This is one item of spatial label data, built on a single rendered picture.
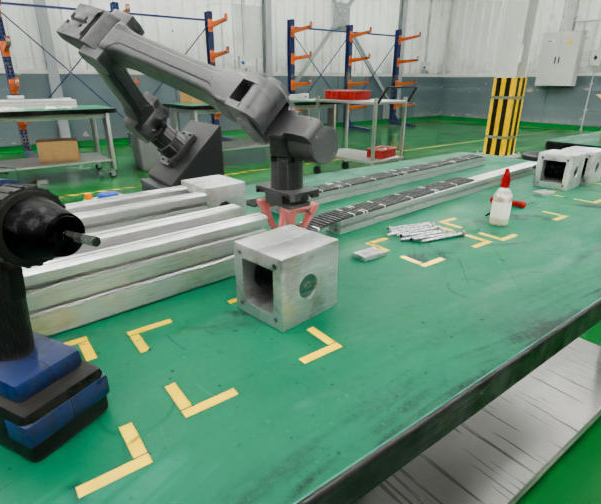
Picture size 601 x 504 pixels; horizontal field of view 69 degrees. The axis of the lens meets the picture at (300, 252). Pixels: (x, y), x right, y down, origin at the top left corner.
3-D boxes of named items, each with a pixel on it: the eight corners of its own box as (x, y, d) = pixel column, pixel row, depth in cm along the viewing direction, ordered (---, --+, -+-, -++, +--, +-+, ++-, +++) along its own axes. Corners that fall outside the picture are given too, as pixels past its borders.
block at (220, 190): (216, 214, 99) (213, 172, 95) (247, 227, 90) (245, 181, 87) (179, 222, 93) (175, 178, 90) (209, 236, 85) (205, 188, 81)
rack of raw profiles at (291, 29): (312, 136, 886) (313, 14, 806) (287, 132, 954) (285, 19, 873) (417, 126, 1071) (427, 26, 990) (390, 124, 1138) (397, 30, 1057)
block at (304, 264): (279, 279, 66) (278, 220, 63) (336, 305, 59) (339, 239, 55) (226, 301, 60) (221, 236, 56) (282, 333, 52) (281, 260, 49)
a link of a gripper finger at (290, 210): (290, 252, 74) (290, 198, 71) (265, 241, 79) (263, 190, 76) (319, 242, 78) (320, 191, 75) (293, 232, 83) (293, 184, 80)
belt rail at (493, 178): (527, 170, 148) (529, 161, 147) (539, 171, 145) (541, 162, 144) (325, 229, 89) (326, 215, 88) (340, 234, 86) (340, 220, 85)
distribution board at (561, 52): (529, 126, 1081) (549, 23, 998) (586, 130, 984) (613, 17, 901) (524, 127, 1066) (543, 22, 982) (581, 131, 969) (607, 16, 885)
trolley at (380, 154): (312, 174, 531) (313, 85, 494) (343, 168, 565) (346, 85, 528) (379, 188, 459) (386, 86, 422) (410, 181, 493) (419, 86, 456)
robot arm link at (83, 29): (71, -20, 82) (36, 19, 80) (128, 15, 80) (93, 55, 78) (152, 106, 125) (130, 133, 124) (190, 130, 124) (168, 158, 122)
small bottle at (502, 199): (511, 224, 92) (522, 168, 87) (500, 228, 90) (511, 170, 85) (495, 220, 95) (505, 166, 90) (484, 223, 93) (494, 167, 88)
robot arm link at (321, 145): (263, 75, 69) (231, 117, 67) (311, 75, 60) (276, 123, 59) (304, 128, 77) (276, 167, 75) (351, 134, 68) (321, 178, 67)
